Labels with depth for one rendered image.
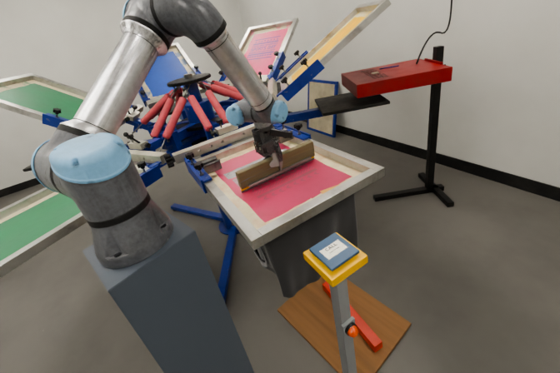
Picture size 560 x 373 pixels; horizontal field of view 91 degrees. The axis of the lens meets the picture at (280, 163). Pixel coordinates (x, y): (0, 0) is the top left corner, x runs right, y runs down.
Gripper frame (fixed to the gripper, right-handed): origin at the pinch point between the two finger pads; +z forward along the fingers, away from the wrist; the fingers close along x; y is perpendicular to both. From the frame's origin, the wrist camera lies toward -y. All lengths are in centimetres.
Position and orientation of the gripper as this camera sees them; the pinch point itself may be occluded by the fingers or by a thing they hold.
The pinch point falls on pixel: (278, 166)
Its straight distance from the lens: 121.9
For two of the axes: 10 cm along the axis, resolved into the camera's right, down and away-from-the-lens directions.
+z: 2.1, 8.6, 4.6
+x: 5.2, 3.0, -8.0
